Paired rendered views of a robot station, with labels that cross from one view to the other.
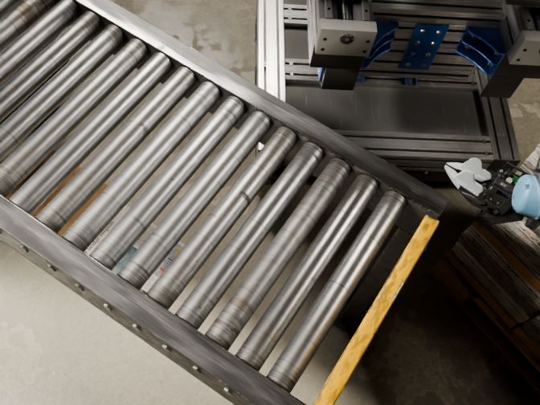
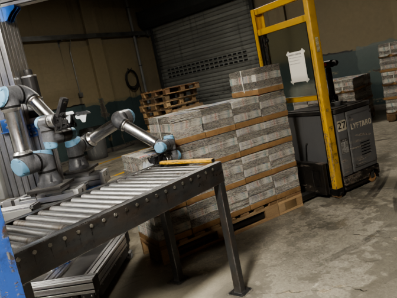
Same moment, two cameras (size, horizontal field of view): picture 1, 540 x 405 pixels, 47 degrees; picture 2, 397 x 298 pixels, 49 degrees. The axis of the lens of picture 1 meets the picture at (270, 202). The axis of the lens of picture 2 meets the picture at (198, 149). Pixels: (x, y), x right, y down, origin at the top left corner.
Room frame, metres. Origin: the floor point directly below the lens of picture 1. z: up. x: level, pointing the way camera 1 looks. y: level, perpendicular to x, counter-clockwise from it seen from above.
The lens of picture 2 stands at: (-0.49, 2.23, 1.26)
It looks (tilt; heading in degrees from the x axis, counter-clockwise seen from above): 8 degrees down; 287
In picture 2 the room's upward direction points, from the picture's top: 11 degrees counter-clockwise
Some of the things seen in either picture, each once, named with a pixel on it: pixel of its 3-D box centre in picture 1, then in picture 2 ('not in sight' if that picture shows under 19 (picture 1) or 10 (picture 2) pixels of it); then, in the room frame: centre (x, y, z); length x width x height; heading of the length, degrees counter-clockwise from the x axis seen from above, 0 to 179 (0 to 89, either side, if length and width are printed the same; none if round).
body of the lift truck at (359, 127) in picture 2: not in sight; (330, 144); (-0.47, -2.23, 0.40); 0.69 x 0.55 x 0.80; 137
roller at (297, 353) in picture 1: (341, 284); (176, 170); (0.42, -0.16, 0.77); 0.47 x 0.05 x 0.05; 156
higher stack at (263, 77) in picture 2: not in sight; (265, 139); (0.08, -1.64, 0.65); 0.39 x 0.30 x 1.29; 137
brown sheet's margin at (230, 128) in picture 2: not in sight; (208, 130); (0.47, -1.21, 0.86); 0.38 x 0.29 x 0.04; 138
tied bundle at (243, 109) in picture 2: not in sight; (233, 113); (0.28, -1.42, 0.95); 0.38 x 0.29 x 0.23; 138
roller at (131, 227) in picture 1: (173, 177); (129, 191); (0.58, 0.20, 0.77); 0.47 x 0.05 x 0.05; 156
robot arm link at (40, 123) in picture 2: not in sight; (45, 122); (1.03, 0.13, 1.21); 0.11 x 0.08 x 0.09; 164
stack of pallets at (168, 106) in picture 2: not in sight; (173, 115); (2.98, -7.49, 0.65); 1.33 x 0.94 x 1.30; 70
